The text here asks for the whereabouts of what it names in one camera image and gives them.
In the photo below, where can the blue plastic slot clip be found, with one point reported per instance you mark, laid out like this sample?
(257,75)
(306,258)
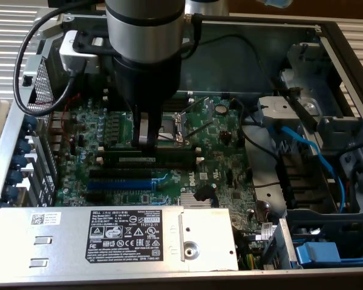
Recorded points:
(23,145)
(30,123)
(10,192)
(15,176)
(20,161)

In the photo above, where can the silver case corner bracket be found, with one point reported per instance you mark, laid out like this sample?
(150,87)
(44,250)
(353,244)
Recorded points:
(50,27)

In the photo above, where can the silver finned chipset heatsink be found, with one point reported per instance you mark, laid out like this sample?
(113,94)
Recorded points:
(190,201)

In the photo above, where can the black RAM slot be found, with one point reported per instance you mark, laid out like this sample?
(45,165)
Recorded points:
(101,149)
(177,106)
(190,94)
(139,166)

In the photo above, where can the green Dell motherboard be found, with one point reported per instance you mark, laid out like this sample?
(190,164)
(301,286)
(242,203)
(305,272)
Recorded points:
(217,151)

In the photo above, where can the silver power supply unit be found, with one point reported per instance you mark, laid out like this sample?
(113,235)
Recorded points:
(57,241)

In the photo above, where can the round coin battery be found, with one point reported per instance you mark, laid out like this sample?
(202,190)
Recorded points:
(220,109)

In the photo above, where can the CPU socket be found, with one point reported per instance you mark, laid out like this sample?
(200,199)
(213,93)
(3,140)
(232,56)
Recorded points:
(169,130)

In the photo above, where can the blue expansion slot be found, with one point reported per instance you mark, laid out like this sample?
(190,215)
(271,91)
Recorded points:
(119,184)

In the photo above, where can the thin locking lever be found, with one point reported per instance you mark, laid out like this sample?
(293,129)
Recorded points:
(199,128)

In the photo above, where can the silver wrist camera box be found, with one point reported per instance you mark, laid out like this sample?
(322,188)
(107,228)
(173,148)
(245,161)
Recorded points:
(75,57)

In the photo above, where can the black power supply label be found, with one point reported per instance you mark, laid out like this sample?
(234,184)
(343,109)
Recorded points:
(124,235)

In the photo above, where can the white barcode sticker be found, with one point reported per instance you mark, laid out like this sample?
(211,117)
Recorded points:
(44,218)

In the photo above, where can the black plug on motherboard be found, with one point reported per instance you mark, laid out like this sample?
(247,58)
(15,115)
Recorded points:
(203,193)

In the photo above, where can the blue plastic drive latch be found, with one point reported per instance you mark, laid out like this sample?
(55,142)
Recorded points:
(317,252)

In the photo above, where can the long black expansion slot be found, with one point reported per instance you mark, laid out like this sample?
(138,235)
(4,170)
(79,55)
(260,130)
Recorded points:
(119,173)

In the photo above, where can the short black expansion slot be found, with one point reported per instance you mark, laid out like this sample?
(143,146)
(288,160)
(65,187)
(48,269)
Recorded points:
(95,197)

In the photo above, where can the metal rear port block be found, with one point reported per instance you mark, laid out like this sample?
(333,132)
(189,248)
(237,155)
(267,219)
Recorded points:
(59,130)

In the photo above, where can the green RAM stick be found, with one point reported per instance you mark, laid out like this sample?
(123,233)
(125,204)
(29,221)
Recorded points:
(175,154)

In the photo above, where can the silver metal disk bay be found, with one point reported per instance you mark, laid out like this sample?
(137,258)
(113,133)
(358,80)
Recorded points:
(314,69)

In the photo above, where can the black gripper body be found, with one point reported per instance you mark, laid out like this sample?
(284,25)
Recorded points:
(148,78)

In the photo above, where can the open grey PC case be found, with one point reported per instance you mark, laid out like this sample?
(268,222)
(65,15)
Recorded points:
(230,66)

